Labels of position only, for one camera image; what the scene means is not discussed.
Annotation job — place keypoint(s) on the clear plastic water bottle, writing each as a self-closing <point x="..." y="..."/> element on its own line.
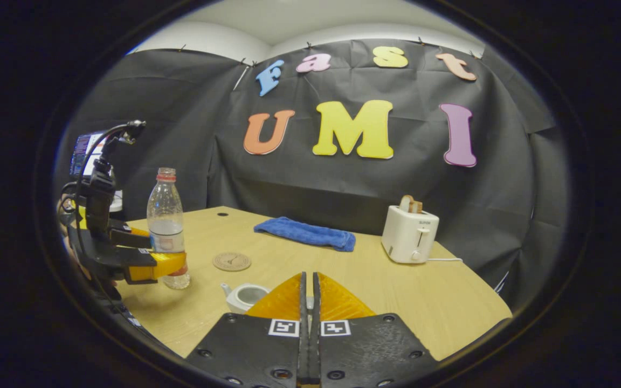
<point x="165" y="215"/>

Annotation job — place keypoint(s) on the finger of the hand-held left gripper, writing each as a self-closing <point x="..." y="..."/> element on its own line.
<point x="138" y="258"/>
<point x="127" y="238"/>

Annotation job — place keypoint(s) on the blue towel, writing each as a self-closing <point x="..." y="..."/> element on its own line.
<point x="305" y="233"/>

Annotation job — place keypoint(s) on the white ceramic teacup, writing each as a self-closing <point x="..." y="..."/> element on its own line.
<point x="237" y="304"/>

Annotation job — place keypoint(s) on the bread slice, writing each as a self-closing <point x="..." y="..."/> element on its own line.
<point x="408" y="203"/>

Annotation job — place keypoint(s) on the round wooden coaster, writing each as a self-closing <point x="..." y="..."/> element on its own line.
<point x="232" y="262"/>

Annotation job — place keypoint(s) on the white toaster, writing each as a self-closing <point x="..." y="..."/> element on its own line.
<point x="405" y="237"/>

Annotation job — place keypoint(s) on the computer monitor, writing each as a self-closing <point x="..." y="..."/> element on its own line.
<point x="81" y="153"/>

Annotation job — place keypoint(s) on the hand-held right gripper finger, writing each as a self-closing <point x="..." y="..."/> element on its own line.
<point x="315" y="350"/>
<point x="304" y="350"/>

